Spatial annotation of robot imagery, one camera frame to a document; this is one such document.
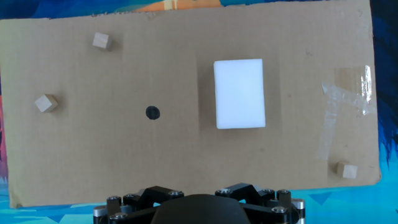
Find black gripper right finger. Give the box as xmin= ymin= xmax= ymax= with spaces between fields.
xmin=214 ymin=182 xmax=306 ymax=224

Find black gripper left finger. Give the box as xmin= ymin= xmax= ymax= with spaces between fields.
xmin=93 ymin=185 xmax=185 ymax=224

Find white rectangular sponge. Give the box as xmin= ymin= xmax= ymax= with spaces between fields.
xmin=213 ymin=58 xmax=267 ymax=130

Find brown cardboard sheet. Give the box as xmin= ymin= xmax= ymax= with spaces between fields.
xmin=0 ymin=0 xmax=382 ymax=208

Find blue forest print table mat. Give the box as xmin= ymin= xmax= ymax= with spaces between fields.
xmin=0 ymin=0 xmax=398 ymax=224

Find small wooden cube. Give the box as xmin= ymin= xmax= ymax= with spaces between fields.
xmin=336 ymin=162 xmax=359 ymax=180
xmin=34 ymin=93 xmax=59 ymax=113
xmin=92 ymin=32 xmax=113 ymax=52

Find black ink spot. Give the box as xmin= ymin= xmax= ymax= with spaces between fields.
xmin=145 ymin=105 xmax=161 ymax=121

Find clear adhesive tape piece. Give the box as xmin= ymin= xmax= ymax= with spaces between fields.
xmin=316 ymin=65 xmax=377 ymax=162

